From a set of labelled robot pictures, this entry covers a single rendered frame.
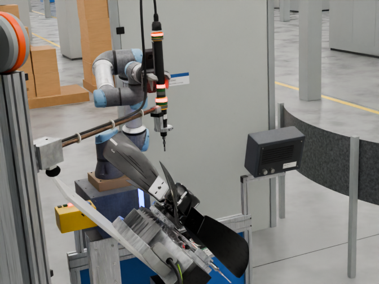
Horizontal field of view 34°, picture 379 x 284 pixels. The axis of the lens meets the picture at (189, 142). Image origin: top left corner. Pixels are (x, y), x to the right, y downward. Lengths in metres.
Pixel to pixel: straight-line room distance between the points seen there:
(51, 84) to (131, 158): 7.67
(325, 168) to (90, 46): 6.79
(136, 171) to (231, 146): 2.34
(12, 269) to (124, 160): 1.40
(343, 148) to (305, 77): 5.16
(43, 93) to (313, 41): 4.19
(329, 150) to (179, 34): 1.27
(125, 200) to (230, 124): 1.67
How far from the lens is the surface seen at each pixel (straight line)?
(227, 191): 4.66
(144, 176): 2.29
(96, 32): 10.40
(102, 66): 2.78
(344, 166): 4.08
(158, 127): 2.29
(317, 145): 4.24
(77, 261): 2.79
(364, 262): 4.50
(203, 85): 4.36
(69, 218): 2.67
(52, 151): 1.83
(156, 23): 2.25
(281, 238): 4.79
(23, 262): 1.87
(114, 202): 3.03
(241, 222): 3.02
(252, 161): 2.95
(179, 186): 2.29
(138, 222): 2.25
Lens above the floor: 2.06
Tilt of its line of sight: 16 degrees down
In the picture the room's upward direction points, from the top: 3 degrees counter-clockwise
